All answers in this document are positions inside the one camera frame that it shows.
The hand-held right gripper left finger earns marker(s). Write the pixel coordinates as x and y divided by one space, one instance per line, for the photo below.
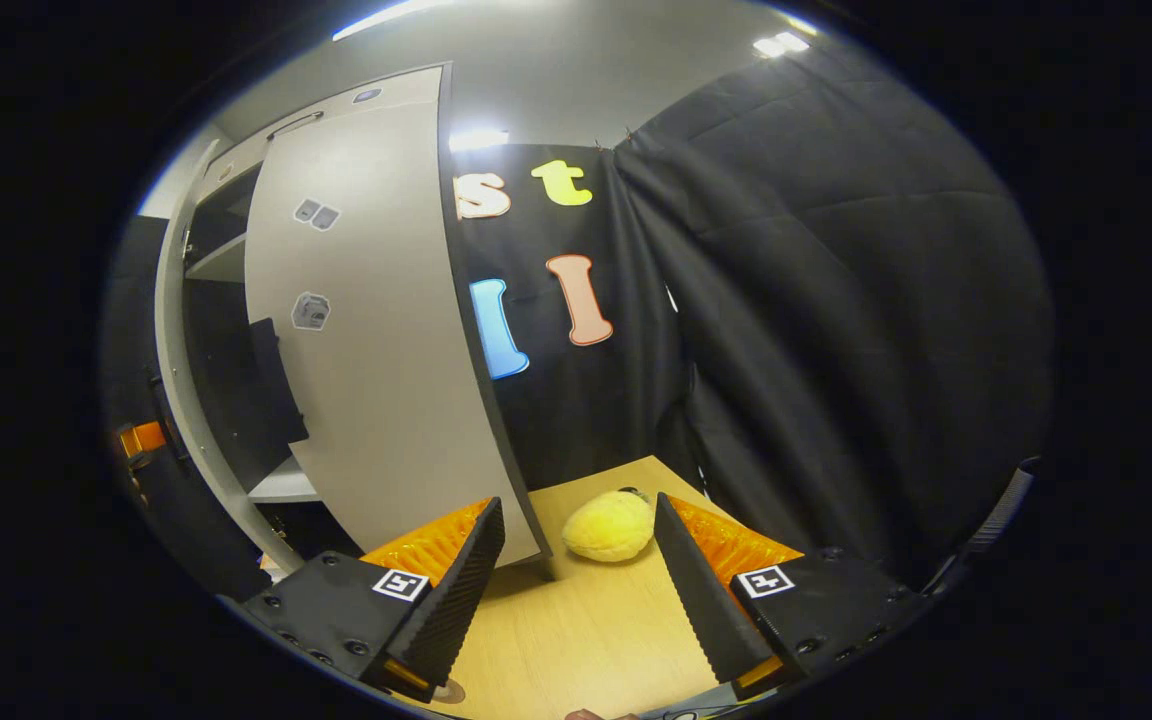
461 600

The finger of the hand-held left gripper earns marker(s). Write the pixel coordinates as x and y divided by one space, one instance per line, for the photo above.
143 439

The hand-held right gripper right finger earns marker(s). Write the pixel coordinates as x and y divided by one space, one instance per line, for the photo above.
701 600

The round brown coaster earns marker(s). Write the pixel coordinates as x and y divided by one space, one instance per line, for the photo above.
451 692

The white cabinet door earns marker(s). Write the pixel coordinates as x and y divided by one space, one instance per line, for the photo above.
169 350
376 350

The white cabinet with shelves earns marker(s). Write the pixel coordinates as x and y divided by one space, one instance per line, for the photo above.
226 262

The yellow plush toy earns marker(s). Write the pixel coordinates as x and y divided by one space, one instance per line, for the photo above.
606 527

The black backdrop cloth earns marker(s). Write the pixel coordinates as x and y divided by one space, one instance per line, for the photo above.
836 300

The long ceiling light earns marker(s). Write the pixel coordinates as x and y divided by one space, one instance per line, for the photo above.
781 43

